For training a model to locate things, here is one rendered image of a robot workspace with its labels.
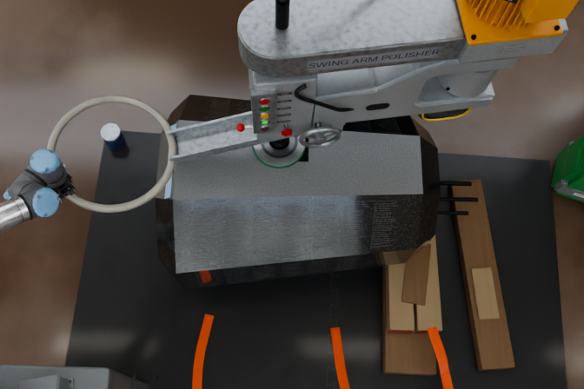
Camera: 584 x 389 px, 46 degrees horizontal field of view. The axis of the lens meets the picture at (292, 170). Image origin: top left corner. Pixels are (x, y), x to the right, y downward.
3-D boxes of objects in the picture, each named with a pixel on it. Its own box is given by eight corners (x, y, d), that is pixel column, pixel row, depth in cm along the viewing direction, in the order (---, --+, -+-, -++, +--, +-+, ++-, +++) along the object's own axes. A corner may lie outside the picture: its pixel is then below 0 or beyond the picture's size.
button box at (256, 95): (275, 124, 239) (275, 85, 213) (276, 131, 238) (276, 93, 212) (252, 127, 239) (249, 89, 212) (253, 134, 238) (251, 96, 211)
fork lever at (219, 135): (338, 88, 263) (336, 82, 259) (347, 133, 256) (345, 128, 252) (170, 127, 275) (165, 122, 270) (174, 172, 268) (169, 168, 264)
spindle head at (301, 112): (343, 80, 261) (357, 13, 220) (354, 133, 253) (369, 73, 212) (249, 91, 258) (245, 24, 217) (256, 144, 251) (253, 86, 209)
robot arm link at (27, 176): (9, 201, 222) (36, 171, 226) (-4, 194, 230) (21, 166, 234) (30, 218, 227) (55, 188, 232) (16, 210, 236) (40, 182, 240)
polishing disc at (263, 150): (260, 113, 284) (260, 111, 283) (310, 125, 283) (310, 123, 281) (247, 159, 276) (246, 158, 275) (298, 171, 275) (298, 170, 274)
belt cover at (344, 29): (527, -7, 225) (546, -40, 210) (548, 60, 216) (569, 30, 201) (235, 23, 218) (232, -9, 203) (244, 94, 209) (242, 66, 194)
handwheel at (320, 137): (335, 121, 252) (339, 103, 238) (339, 147, 248) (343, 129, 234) (295, 127, 251) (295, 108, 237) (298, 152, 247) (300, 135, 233)
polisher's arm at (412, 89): (469, 73, 268) (510, -2, 222) (483, 126, 260) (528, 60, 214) (282, 94, 263) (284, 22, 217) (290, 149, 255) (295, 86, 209)
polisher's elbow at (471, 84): (426, 63, 248) (438, 34, 229) (472, 44, 251) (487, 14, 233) (453, 107, 242) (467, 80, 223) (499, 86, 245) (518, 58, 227)
